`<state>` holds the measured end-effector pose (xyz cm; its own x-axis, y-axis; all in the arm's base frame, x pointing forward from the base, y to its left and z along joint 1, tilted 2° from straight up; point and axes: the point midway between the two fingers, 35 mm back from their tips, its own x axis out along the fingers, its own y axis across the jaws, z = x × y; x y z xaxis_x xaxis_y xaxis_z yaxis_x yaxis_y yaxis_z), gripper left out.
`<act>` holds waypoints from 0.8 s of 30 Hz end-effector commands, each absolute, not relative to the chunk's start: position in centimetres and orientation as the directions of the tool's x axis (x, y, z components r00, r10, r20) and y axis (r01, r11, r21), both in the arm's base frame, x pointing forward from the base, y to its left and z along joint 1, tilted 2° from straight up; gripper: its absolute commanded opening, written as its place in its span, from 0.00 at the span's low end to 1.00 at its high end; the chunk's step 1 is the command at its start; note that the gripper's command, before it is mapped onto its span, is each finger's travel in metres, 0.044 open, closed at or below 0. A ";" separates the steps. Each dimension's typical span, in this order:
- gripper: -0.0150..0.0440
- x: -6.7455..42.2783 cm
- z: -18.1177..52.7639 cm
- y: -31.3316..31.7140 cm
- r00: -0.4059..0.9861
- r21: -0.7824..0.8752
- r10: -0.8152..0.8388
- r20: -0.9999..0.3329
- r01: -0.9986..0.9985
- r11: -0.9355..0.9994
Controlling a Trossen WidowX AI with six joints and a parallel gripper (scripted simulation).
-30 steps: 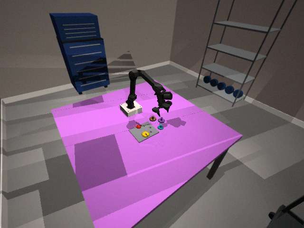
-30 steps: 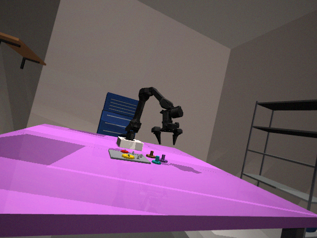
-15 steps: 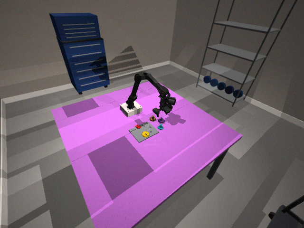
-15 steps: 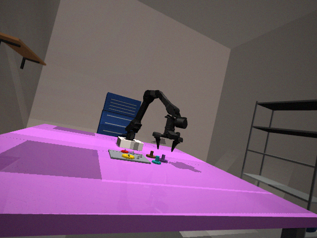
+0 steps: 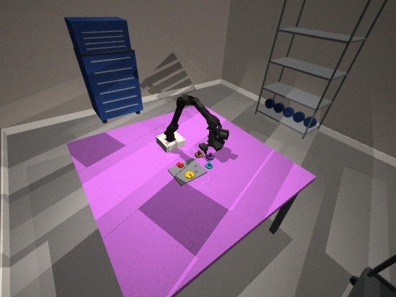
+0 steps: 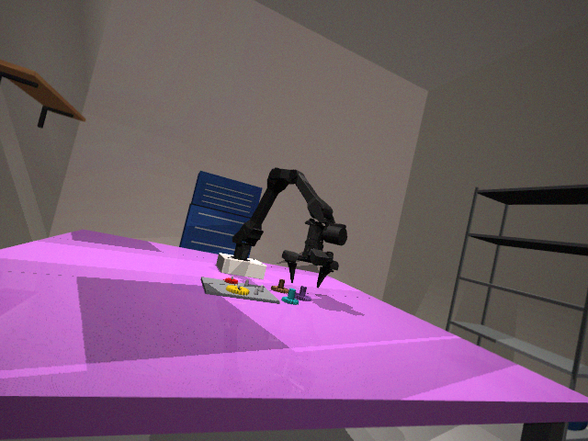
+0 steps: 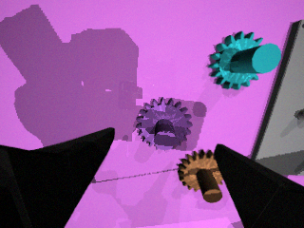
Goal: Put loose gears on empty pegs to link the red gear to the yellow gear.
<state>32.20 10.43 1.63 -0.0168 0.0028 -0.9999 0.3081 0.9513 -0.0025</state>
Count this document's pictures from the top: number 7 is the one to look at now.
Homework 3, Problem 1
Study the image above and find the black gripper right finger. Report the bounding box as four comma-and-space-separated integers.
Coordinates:
214, 144, 304, 228

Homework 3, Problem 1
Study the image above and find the teal gear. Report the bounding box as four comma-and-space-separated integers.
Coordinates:
208, 30, 281, 89

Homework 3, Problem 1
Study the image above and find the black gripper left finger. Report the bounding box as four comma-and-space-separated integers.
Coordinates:
0, 127, 115, 228

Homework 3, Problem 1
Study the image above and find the grey flat board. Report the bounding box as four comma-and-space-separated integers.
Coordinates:
251, 20, 304, 176

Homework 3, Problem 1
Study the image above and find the purple gear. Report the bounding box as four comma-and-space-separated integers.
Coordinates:
136, 97, 193, 151

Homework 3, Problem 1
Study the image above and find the orange gear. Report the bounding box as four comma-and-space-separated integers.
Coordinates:
178, 149, 223, 203

